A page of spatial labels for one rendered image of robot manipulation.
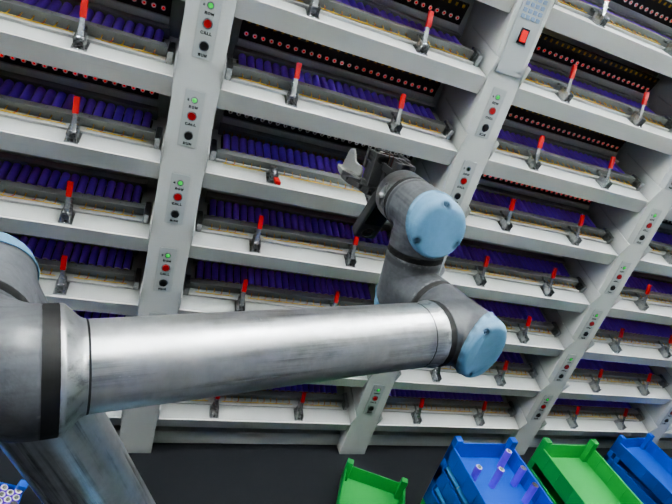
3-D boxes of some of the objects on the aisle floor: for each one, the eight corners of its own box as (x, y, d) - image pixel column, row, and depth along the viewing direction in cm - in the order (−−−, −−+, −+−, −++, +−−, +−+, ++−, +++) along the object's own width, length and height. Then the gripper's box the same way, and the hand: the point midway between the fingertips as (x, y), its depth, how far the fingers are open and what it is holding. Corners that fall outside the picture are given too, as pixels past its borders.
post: (150, 453, 143) (292, -293, 80) (116, 453, 140) (235, -325, 76) (155, 405, 161) (275, -240, 97) (125, 403, 157) (228, -265, 93)
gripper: (445, 175, 85) (401, 148, 103) (367, 156, 80) (335, 131, 98) (429, 219, 88) (388, 186, 106) (352, 204, 83) (323, 171, 101)
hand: (360, 173), depth 103 cm, fingers open, 9 cm apart
